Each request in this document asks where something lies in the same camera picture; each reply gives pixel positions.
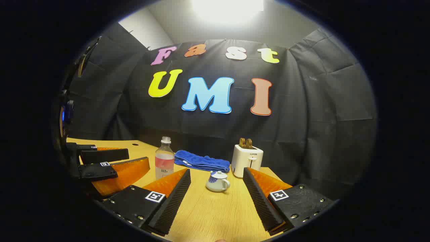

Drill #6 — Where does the blue folded towel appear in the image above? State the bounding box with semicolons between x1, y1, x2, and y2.
174;150;231;173

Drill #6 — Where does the white blue-patterned teacup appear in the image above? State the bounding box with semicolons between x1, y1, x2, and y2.
206;175;231;193

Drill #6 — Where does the clear plastic water bottle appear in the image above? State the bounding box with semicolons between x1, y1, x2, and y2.
155;136;175;180

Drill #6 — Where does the bright ceiling light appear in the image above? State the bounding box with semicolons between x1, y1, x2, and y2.
190;0;266;24

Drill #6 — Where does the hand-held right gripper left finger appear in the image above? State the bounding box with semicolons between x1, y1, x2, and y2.
99;168;192;237

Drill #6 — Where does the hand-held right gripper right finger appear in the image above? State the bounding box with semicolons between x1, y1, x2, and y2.
243;167;337;236

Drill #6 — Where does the white toaster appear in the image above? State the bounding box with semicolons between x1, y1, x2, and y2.
231;144;264;178

